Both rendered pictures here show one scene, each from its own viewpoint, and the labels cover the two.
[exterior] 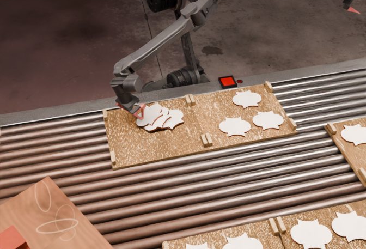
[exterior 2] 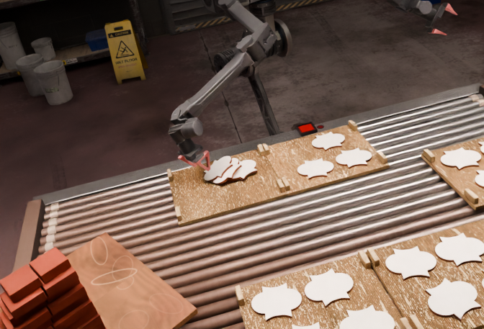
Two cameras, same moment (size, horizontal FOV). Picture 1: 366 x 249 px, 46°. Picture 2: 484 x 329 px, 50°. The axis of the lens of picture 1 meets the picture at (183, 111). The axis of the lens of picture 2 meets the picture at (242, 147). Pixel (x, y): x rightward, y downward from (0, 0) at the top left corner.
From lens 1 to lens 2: 0.39 m
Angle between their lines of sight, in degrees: 12
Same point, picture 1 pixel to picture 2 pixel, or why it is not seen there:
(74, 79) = not seen: hidden behind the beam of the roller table
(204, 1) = (260, 32)
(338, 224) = (443, 248)
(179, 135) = (253, 184)
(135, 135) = (204, 191)
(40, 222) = (96, 274)
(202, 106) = (278, 154)
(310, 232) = (410, 260)
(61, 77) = not seen: hidden behind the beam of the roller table
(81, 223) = (140, 271)
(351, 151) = (454, 175)
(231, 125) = (311, 167)
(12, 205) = not seen: hidden behind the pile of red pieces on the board
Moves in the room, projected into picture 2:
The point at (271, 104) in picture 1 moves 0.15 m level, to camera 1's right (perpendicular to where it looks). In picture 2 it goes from (357, 142) to (394, 137)
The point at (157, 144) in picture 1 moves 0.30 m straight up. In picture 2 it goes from (227, 196) to (213, 128)
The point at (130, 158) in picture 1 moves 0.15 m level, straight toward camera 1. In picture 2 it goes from (199, 212) to (203, 239)
